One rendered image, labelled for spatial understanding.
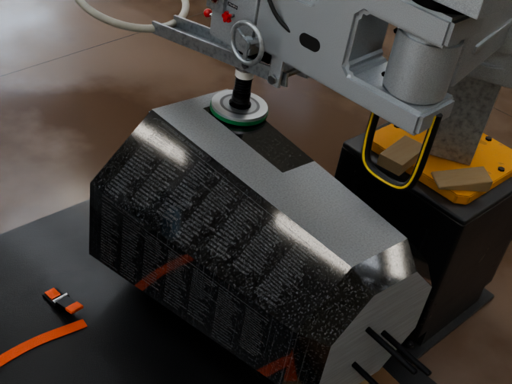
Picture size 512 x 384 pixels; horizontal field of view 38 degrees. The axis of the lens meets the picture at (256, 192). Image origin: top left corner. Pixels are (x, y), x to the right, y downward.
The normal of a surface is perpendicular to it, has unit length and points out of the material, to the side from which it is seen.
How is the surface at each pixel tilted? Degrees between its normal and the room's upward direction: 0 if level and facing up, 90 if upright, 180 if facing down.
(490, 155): 0
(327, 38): 90
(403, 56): 90
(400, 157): 0
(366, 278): 35
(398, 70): 90
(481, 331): 0
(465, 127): 90
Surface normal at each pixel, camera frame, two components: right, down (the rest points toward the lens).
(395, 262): 0.47, -0.34
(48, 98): 0.14, -0.79
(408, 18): -0.68, 0.36
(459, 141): -0.28, 0.55
